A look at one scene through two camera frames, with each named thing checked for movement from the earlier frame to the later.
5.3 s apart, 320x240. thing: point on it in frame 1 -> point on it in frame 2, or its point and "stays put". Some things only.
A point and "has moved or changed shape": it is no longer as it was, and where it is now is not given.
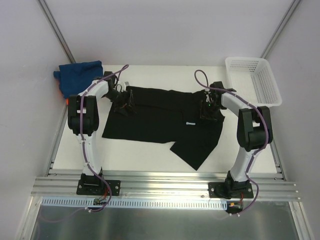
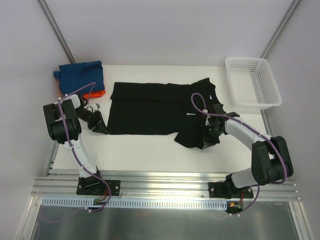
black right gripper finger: x=131 y=103 -> x=101 y=127
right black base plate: x=230 y=190 stays put
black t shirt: x=164 y=115 has moved or changed shape
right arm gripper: x=208 y=113 -> x=208 y=138
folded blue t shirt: x=73 y=78 stays put
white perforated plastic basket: x=252 y=78 stays put
